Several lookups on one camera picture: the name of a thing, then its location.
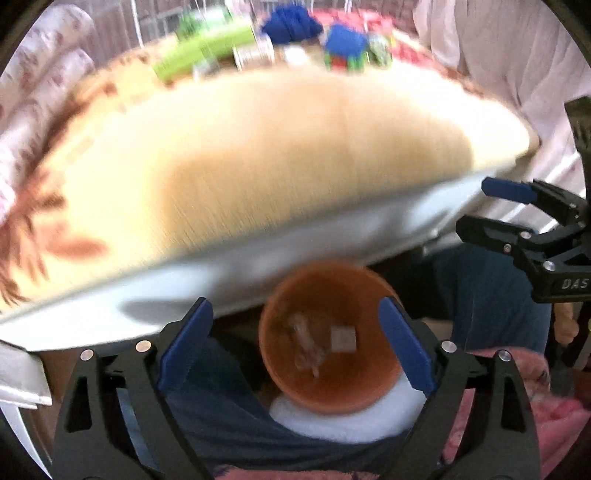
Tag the person's right forearm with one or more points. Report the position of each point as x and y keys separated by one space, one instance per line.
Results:
x=568 y=415

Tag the grey paper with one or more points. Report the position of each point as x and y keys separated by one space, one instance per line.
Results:
x=307 y=346

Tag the blue and green toy block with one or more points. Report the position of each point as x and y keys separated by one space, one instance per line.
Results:
x=346 y=41

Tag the green printed packet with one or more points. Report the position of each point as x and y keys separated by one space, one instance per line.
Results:
x=198 y=21

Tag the light green packet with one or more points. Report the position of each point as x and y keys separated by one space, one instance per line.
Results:
x=203 y=55

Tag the beige leaf patterned tablecloth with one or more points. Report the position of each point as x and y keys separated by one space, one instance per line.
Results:
x=277 y=161

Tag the white table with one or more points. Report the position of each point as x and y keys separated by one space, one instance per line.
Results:
x=323 y=249

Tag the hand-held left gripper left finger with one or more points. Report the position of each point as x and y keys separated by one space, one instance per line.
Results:
x=182 y=355

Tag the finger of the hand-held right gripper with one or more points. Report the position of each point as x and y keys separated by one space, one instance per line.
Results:
x=489 y=233
x=505 y=189

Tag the person's left leg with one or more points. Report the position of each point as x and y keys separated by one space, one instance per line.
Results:
x=231 y=415

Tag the white fluffy cloth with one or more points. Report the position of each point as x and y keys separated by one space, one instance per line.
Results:
x=323 y=427

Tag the red patterned cloth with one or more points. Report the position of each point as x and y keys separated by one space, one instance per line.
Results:
x=411 y=50

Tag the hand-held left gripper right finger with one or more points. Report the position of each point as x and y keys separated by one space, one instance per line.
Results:
x=408 y=350

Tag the silver can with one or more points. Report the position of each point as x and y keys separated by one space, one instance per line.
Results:
x=254 y=53

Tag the small dark green packet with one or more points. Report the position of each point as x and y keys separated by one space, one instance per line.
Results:
x=381 y=48

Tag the person's right leg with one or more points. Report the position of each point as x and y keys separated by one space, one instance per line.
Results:
x=489 y=295

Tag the white square paper scrap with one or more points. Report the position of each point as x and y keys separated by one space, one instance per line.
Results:
x=343 y=339

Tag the white flat panel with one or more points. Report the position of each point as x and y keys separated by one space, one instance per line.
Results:
x=23 y=378

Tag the orange flower pot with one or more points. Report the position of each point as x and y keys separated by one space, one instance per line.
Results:
x=286 y=369

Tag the person's right hand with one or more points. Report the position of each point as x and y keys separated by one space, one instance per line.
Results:
x=565 y=325

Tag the person's leg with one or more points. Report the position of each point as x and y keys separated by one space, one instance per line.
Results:
x=231 y=415
x=489 y=295

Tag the folded floral quilt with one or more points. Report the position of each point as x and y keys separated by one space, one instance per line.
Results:
x=37 y=92

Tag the pink fleece garment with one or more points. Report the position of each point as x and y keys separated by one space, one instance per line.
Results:
x=286 y=474

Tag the small white container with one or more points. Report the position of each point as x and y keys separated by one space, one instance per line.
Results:
x=295 y=55

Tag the blue cloth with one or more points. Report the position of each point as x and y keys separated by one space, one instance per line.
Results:
x=291 y=23

